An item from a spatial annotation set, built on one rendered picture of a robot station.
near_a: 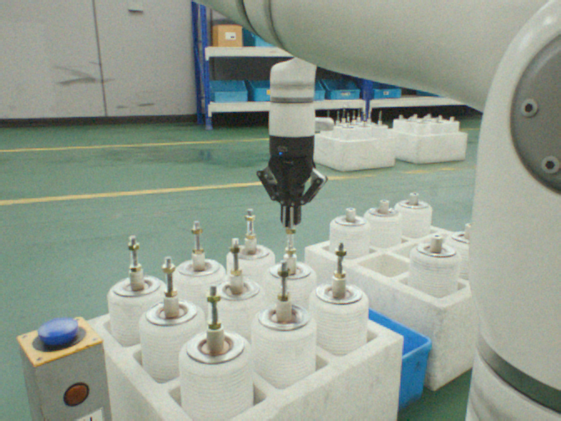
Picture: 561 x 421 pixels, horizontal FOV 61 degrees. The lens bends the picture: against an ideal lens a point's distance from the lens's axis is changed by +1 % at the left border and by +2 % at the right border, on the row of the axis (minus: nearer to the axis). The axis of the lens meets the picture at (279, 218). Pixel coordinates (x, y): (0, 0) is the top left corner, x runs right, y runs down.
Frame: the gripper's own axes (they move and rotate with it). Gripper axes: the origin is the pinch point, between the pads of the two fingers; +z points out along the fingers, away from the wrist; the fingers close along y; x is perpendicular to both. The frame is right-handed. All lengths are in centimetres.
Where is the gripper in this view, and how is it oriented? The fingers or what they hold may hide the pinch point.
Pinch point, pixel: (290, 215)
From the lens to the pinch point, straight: 82.3
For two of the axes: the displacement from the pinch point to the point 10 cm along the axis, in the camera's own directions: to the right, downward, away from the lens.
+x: 5.0, -2.6, 8.3
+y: 8.7, 1.5, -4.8
